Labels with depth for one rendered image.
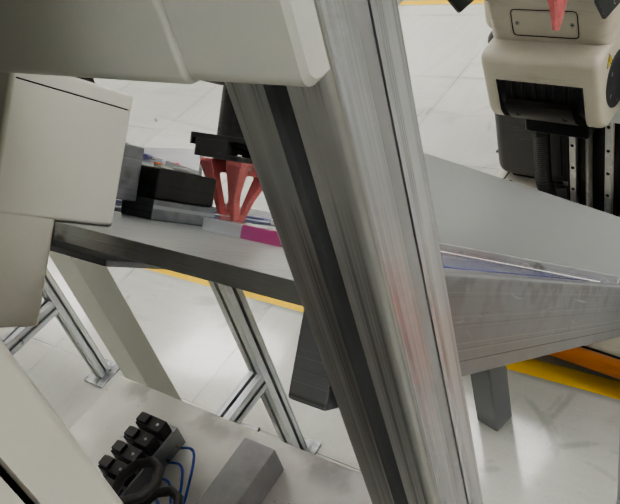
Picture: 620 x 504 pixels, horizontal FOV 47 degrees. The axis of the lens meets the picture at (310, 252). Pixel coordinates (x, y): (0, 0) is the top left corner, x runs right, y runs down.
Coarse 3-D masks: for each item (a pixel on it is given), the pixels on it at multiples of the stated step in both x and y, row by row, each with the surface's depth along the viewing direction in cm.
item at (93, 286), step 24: (72, 264) 131; (96, 264) 136; (72, 288) 137; (96, 288) 136; (96, 312) 140; (120, 312) 143; (120, 336) 143; (144, 336) 150; (120, 360) 150; (144, 360) 151; (144, 384) 152; (168, 384) 159
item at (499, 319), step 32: (448, 288) 38; (480, 288) 42; (512, 288) 47; (544, 288) 53; (576, 288) 62; (608, 288) 74; (480, 320) 43; (512, 320) 48; (544, 320) 55; (576, 320) 64; (608, 320) 77; (480, 352) 44; (512, 352) 49; (544, 352) 57; (320, 384) 29
